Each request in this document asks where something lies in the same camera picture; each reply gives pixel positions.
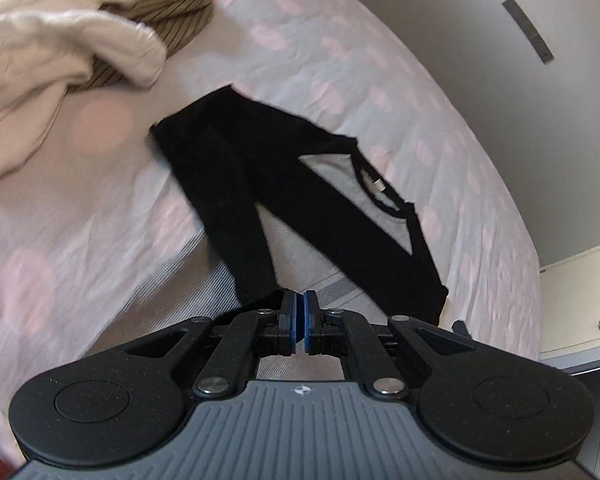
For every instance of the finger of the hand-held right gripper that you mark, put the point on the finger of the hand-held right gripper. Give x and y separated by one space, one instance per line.
460 328

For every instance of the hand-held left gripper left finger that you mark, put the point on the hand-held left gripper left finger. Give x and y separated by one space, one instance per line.
294 322

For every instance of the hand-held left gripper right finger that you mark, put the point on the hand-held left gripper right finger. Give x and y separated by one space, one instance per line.
311 322

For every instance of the grey and black raglan shirt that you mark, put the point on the grey and black raglan shirt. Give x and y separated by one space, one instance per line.
220 170

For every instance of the cream wardrobe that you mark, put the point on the cream wardrobe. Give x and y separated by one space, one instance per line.
580 300

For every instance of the polka dot bed sheet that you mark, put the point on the polka dot bed sheet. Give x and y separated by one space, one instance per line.
355 85

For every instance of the beige striped garment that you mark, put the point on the beige striped garment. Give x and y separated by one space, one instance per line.
180 15

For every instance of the white crinkle shirt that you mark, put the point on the white crinkle shirt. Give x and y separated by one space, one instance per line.
55 45

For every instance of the grey wall switch panel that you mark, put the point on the grey wall switch panel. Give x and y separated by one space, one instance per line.
527 30

